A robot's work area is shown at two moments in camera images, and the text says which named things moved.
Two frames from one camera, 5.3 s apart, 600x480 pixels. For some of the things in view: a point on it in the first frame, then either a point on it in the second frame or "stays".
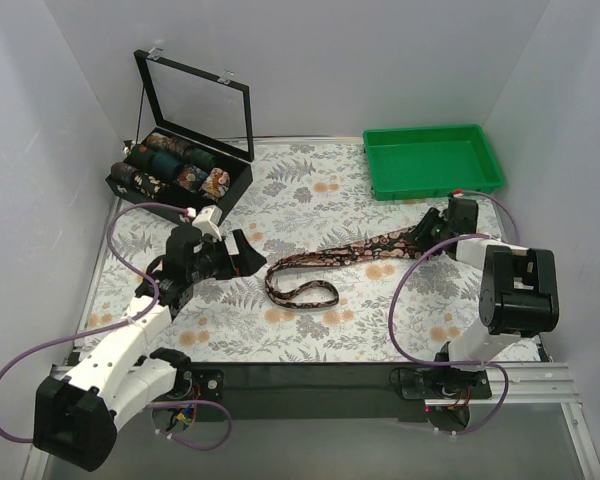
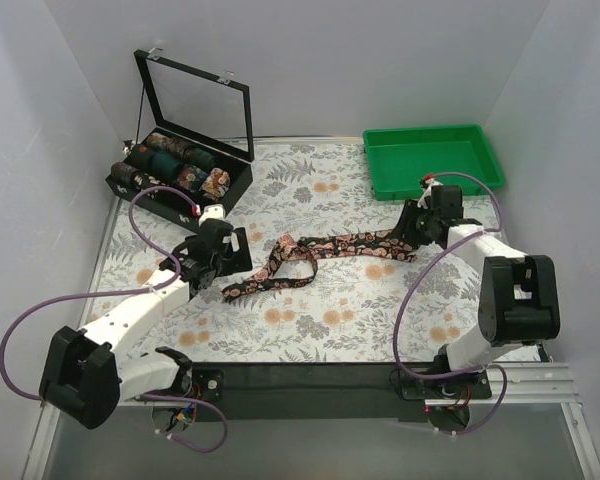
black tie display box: (202, 154) stays
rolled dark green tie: (200, 158) stays
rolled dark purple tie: (122, 173) stays
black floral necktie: (323, 293) to (379, 244)
